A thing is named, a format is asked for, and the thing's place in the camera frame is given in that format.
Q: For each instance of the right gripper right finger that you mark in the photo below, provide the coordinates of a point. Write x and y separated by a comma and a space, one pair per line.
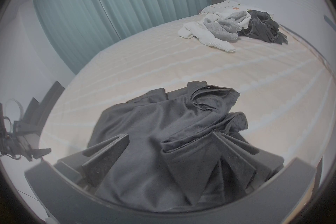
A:
236, 162

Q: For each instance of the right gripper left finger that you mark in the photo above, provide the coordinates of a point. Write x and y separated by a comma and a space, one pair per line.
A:
105, 162

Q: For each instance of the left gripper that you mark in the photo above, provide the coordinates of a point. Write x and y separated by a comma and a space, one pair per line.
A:
26, 128

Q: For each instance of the black garment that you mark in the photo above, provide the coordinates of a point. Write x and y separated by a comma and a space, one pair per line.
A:
147, 139
262, 27

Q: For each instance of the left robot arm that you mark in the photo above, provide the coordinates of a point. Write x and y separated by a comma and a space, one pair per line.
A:
11, 144

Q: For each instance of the bed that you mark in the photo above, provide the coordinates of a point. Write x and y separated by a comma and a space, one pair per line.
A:
236, 81

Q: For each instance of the white garment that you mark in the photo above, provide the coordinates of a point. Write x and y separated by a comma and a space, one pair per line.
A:
210, 39

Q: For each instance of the grey garment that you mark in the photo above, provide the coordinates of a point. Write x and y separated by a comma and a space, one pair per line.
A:
223, 27

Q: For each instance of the white printed pillow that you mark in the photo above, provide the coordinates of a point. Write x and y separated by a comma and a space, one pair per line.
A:
223, 7

